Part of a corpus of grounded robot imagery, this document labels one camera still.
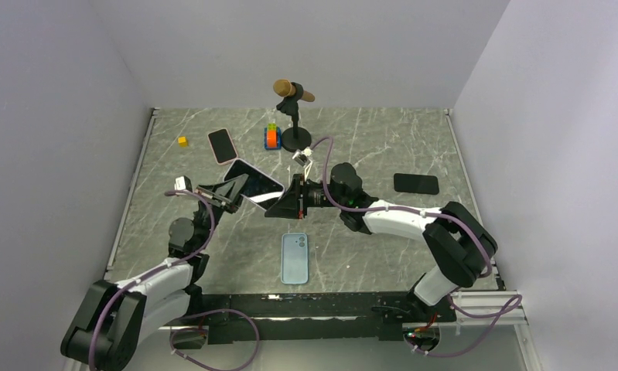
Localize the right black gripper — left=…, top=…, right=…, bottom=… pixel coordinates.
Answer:
left=267, top=174, right=347, bottom=220

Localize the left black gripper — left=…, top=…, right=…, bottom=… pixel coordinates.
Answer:
left=194, top=175, right=251, bottom=250

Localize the black phone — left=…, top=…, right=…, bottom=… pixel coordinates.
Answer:
left=393, top=173, right=439, bottom=196
left=225, top=161, right=285, bottom=210

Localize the light blue phone case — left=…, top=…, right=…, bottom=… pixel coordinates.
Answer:
left=281, top=233, right=309, bottom=285

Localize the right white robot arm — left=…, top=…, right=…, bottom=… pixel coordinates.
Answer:
left=265, top=162, right=498, bottom=322

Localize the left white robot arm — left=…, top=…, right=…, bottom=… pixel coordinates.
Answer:
left=60, top=175, right=249, bottom=370

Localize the phone in pink case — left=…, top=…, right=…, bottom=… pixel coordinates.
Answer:
left=207, top=128, right=238, bottom=165

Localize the yellow cube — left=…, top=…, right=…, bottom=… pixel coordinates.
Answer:
left=178, top=136, right=189, bottom=148

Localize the black microphone stand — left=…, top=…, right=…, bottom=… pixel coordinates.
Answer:
left=276, top=97, right=312, bottom=152

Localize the colourful toy block stack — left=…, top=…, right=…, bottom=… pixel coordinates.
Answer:
left=264, top=123, right=282, bottom=151

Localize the wooden toy microphone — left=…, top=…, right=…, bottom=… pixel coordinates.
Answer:
left=272, top=79, right=316, bottom=103

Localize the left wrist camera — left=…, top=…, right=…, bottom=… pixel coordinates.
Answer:
left=174, top=175, right=193, bottom=192

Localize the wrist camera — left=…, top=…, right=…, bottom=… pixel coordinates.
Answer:
left=292, top=148, right=312, bottom=167
left=174, top=175, right=193, bottom=192

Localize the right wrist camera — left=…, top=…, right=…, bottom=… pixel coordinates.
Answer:
left=292, top=148, right=312, bottom=167

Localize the black base frame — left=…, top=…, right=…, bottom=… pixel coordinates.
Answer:
left=170, top=291, right=456, bottom=345

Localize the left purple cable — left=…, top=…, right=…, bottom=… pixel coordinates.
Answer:
left=85, top=189, right=261, bottom=371

